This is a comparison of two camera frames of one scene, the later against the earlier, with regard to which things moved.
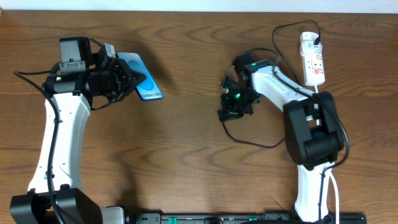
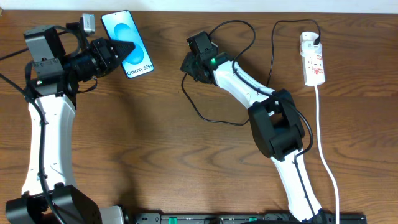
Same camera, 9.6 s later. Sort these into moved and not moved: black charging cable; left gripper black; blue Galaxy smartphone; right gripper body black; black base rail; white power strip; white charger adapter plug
Moved: black charging cable; blue Galaxy smartphone; left gripper black; right gripper body black
Not moved: white power strip; black base rail; white charger adapter plug
